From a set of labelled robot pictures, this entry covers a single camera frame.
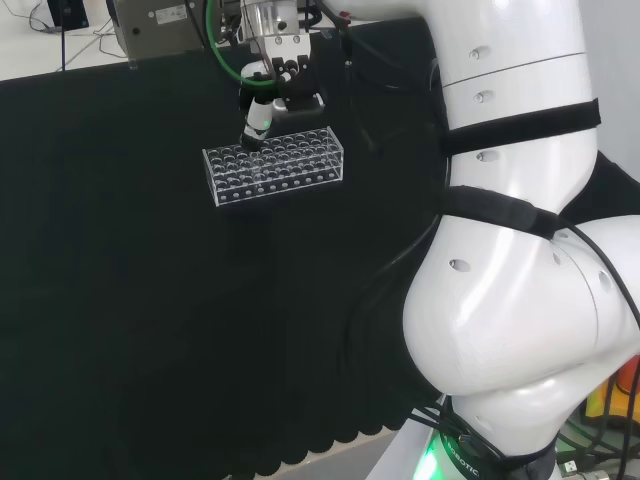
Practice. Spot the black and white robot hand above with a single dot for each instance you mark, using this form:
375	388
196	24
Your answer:
295	90

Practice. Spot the clear plastic test tube rack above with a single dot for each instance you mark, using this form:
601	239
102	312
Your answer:
280	170

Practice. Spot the clear glass test tube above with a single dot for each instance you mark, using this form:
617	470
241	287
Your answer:
257	170

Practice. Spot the yellow stop button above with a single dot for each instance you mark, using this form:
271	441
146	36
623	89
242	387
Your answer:
617	395

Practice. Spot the black tripod leg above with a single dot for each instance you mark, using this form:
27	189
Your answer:
63	40

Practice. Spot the black bench cloth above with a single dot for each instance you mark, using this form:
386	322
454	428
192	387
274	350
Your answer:
125	250

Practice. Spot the grey metal cabinet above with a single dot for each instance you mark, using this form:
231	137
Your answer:
160	25

